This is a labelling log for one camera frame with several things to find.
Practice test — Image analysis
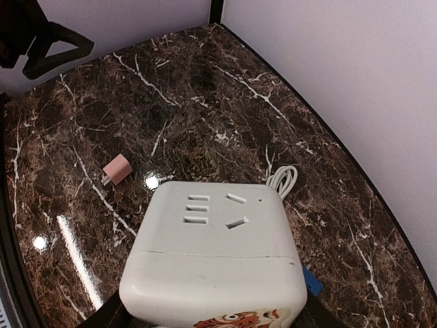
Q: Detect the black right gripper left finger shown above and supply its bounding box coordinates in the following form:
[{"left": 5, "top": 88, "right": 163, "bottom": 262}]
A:
[{"left": 77, "top": 292, "right": 133, "bottom": 328}]

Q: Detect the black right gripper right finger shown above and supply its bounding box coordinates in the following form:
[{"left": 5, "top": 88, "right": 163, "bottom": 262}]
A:
[{"left": 296, "top": 293, "right": 345, "bottom": 328}]

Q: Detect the right black frame post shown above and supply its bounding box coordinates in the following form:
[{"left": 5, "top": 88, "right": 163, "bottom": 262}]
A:
[{"left": 209, "top": 0, "right": 225, "bottom": 24}]

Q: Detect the blue cube socket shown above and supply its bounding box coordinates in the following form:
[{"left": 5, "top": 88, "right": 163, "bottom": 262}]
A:
[{"left": 302, "top": 266, "right": 324, "bottom": 297}]

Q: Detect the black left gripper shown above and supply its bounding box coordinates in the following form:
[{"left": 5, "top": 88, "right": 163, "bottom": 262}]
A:
[{"left": 1, "top": 0, "right": 94, "bottom": 79}]

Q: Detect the black front rail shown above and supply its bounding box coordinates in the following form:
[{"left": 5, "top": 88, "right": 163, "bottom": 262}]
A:
[{"left": 1, "top": 92, "right": 46, "bottom": 327}]

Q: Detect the white cube socket adapter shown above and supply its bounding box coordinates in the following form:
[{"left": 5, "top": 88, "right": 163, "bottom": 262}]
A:
[{"left": 119, "top": 181, "right": 307, "bottom": 327}]

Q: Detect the pink wall charger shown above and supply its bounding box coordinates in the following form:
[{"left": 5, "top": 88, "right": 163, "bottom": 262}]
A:
[{"left": 102, "top": 154, "right": 132, "bottom": 186}]

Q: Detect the white cord of orange strip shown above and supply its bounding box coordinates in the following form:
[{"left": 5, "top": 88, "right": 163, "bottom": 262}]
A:
[{"left": 265, "top": 165, "right": 299, "bottom": 201}]

